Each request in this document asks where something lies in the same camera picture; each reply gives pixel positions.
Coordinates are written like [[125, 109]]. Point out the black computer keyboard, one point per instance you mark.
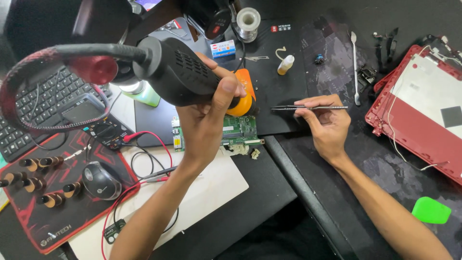
[[36, 112]]

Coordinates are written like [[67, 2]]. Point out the white flat board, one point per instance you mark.
[[209, 187]]

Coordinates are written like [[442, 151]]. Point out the large black blurred object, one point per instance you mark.
[[54, 21]]

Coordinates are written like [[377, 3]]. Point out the small blue white box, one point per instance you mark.
[[223, 48]]

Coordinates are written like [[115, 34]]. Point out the white crumpled paper scrap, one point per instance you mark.
[[236, 150]]

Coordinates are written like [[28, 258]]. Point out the black repair work mat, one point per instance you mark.
[[278, 90]]

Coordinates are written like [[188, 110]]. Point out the metal spudger tool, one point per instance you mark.
[[355, 72]]

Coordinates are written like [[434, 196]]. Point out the group of brass black nozzles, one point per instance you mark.
[[50, 199]]

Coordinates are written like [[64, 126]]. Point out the worn black desk mat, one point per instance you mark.
[[379, 173]]

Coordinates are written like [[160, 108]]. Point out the person's left hand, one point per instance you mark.
[[198, 130]]

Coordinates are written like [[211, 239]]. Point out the red multimeter probe lead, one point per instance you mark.
[[158, 139]]

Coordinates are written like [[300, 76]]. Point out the black computer mouse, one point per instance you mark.
[[101, 180]]

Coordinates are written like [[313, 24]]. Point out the metal tweezers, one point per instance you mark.
[[281, 107]]

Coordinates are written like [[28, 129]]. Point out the black orange hot air gun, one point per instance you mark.
[[177, 72]]

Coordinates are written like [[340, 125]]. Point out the green white container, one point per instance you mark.
[[144, 94]]

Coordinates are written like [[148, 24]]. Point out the red black mouse pad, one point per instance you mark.
[[72, 220]]

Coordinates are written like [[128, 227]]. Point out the small blue electronic component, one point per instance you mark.
[[319, 59]]

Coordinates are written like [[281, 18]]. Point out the red round knob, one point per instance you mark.
[[94, 70]]

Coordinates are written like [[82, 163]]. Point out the person's black trousers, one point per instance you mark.
[[281, 234]]

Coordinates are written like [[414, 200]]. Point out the black device with red button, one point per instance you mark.
[[209, 16]]

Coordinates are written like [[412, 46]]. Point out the green plastic pry pick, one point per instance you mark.
[[431, 210]]

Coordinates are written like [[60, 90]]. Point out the small white paper scrap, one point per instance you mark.
[[255, 154]]

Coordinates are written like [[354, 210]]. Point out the metal scalpel blade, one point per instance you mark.
[[257, 58]]

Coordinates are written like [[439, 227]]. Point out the green circuit board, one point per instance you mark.
[[240, 130]]

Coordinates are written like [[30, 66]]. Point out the black multimeter probe lead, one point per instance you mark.
[[142, 155]]

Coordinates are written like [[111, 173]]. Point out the red laptop cover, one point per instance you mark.
[[404, 122]]

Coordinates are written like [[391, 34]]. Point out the black metal laptop hinge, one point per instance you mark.
[[367, 77]]

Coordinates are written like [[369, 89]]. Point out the small yellow liquid bottle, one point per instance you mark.
[[286, 65]]

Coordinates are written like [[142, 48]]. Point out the black digital multimeter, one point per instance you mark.
[[101, 130]]

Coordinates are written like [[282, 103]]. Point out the person's right hand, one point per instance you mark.
[[328, 126]]

